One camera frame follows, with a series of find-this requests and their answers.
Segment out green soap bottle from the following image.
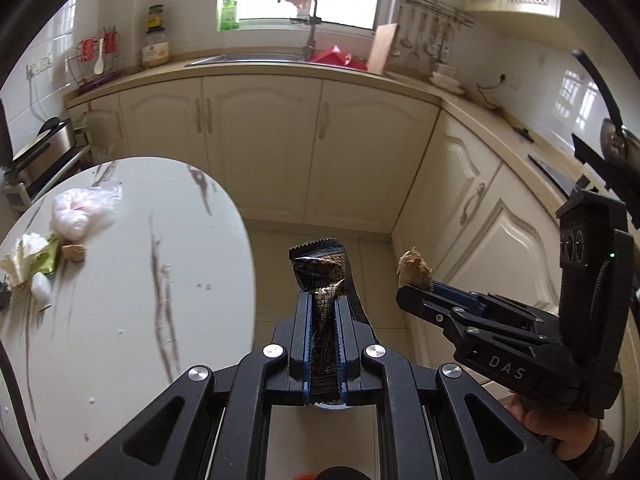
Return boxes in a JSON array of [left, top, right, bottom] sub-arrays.
[[215, 0, 240, 31]]

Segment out wooden cutting board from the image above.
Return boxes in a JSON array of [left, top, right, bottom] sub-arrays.
[[366, 22, 400, 75]]

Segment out purple tray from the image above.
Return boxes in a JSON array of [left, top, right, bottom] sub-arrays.
[[75, 71, 124, 96]]

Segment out round marble table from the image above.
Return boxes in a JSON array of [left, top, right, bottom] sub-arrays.
[[0, 157, 259, 480]]

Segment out black plug cable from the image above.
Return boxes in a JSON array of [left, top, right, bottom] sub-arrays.
[[474, 73, 509, 111]]

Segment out metal wall utensil rail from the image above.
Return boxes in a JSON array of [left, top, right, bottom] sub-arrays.
[[397, 0, 476, 31]]

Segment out red plastic basin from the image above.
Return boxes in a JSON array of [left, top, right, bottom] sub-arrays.
[[307, 45, 370, 72]]

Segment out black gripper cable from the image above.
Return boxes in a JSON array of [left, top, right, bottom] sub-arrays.
[[572, 49, 629, 133]]

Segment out black rice cooker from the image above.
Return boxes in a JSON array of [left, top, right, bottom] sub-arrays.
[[0, 99, 77, 186]]

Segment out white plastic bag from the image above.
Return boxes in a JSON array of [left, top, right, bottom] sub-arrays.
[[51, 184, 124, 241]]

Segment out stack of white bowls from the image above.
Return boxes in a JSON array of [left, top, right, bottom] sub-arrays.
[[430, 62, 466, 94]]

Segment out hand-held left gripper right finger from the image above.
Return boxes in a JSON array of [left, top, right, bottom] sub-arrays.
[[335, 294, 576, 480]]

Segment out large glass jar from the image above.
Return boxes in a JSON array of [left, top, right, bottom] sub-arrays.
[[140, 30, 171, 69]]

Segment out green packet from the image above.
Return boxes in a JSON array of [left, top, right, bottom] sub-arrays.
[[31, 236, 62, 276]]

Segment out cream kitchen base cabinets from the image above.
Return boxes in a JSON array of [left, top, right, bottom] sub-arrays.
[[66, 54, 640, 413]]

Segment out grey storage trolley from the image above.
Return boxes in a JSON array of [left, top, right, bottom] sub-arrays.
[[0, 144, 96, 212]]

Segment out black snack wrapper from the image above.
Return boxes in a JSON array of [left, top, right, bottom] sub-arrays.
[[289, 237, 374, 407]]

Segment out person's right hand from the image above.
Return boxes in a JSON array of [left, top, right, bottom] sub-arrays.
[[509, 394, 602, 462]]

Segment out white power cord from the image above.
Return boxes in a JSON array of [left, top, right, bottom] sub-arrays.
[[29, 72, 52, 123]]

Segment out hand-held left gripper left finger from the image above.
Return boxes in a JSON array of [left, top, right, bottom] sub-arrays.
[[65, 292, 314, 480]]

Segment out steel sink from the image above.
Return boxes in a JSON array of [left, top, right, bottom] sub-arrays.
[[184, 52, 392, 77]]

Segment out brown scrap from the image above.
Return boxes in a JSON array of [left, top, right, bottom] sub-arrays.
[[396, 246, 434, 291]]

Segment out steel faucet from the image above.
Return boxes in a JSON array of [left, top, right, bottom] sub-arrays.
[[277, 0, 324, 61]]

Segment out person's right forearm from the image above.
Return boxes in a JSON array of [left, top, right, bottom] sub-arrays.
[[540, 430, 621, 480]]

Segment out wall power outlet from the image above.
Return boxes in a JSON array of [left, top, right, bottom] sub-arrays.
[[27, 54, 55, 77]]

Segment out red wire utensil rack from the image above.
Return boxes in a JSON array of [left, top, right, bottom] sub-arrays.
[[64, 24, 124, 95]]

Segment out black cooktop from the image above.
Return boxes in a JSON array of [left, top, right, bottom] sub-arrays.
[[527, 153, 577, 197]]

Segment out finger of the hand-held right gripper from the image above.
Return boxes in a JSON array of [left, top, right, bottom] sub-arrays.
[[432, 281, 557, 319], [396, 282, 482, 332]]

